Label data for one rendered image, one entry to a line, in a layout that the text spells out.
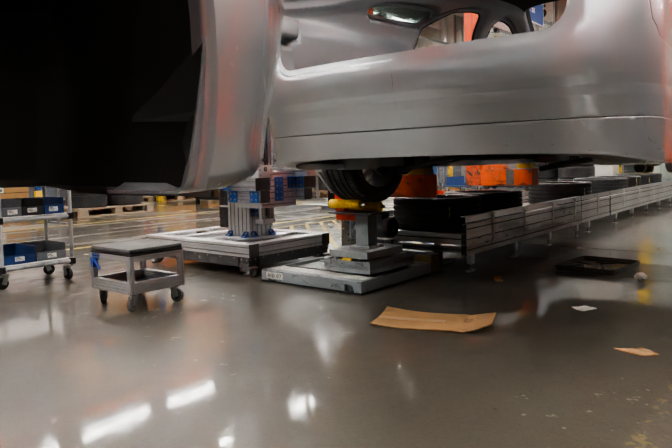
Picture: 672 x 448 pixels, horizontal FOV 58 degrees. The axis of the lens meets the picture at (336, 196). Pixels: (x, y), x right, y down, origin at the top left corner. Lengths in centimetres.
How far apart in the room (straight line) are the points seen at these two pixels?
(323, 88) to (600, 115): 116
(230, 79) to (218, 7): 8
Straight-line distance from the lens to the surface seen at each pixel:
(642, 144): 232
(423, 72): 242
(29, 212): 459
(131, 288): 343
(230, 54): 67
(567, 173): 1212
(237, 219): 472
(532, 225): 527
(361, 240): 389
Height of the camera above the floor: 77
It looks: 3 degrees down
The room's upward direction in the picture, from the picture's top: 1 degrees counter-clockwise
